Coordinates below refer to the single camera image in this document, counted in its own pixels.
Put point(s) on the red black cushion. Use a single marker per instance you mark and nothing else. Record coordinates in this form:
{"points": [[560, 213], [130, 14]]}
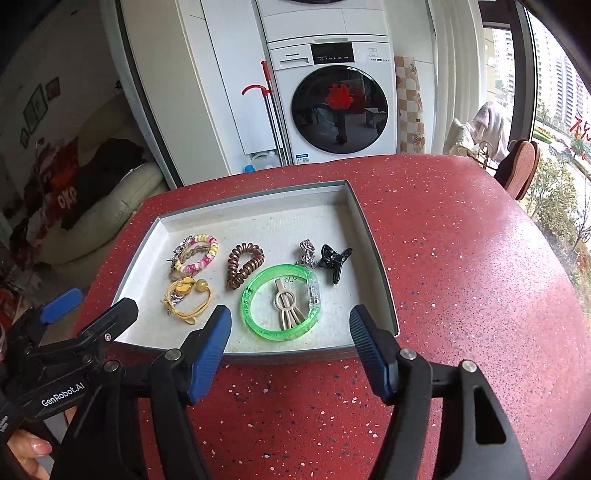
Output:
{"points": [[59, 181]]}

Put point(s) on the wooden chair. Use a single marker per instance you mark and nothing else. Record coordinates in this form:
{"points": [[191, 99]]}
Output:
{"points": [[515, 173]]}

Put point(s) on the cream leather sofa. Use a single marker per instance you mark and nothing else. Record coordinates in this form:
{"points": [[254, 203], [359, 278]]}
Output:
{"points": [[101, 223]]}

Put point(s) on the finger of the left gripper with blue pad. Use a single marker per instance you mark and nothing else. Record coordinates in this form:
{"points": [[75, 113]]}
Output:
{"points": [[60, 306]]}

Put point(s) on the black claw hair clip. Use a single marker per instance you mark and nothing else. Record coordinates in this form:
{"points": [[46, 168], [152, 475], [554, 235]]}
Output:
{"points": [[334, 261]]}

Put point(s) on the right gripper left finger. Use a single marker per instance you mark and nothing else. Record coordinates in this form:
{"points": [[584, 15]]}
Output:
{"points": [[104, 439]]}

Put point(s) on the grey jewelry tray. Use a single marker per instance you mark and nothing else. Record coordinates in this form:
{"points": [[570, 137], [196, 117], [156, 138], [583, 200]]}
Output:
{"points": [[255, 232]]}

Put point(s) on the white curtain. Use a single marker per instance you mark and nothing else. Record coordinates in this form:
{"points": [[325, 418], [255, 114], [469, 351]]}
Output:
{"points": [[460, 64]]}

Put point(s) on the checkered cloth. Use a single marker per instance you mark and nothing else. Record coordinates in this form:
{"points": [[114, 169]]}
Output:
{"points": [[411, 125]]}

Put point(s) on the white washing machine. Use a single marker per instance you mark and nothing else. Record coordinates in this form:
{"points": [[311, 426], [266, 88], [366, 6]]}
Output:
{"points": [[337, 97]]}

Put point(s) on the green translucent bangle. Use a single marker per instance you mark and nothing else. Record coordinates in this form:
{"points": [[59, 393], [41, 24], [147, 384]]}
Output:
{"points": [[259, 313]]}

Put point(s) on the left human hand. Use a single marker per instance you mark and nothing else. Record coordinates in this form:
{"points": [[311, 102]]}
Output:
{"points": [[33, 437]]}

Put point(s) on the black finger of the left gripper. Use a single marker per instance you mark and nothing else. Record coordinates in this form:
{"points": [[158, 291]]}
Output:
{"points": [[109, 325]]}

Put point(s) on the small crystal hair clip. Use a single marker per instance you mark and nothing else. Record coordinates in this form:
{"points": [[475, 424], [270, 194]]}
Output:
{"points": [[307, 258]]}

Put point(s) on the red handled mop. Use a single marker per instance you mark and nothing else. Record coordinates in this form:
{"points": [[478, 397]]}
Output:
{"points": [[267, 93]]}

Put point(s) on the white dryer on top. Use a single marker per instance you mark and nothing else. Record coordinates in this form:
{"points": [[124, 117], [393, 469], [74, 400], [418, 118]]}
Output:
{"points": [[285, 20]]}

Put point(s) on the beige looped hair clip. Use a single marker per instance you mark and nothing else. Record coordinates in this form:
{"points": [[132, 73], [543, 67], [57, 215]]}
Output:
{"points": [[286, 303]]}

